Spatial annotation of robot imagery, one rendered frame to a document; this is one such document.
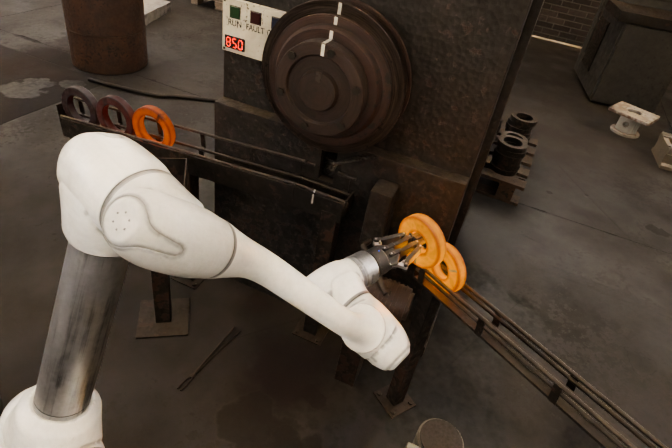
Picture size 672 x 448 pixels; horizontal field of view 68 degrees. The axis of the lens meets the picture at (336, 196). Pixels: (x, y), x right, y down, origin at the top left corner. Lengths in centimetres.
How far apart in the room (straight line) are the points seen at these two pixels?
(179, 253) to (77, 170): 22
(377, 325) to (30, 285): 176
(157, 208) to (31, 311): 174
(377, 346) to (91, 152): 67
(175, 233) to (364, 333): 50
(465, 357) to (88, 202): 181
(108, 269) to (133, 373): 122
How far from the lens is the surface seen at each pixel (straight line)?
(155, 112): 201
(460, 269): 149
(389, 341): 111
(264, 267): 89
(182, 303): 228
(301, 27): 151
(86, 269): 91
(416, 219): 138
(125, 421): 200
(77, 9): 429
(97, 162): 81
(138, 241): 69
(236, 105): 189
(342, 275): 117
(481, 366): 230
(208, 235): 74
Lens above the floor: 169
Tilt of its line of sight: 34 degrees down
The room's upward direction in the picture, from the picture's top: 10 degrees clockwise
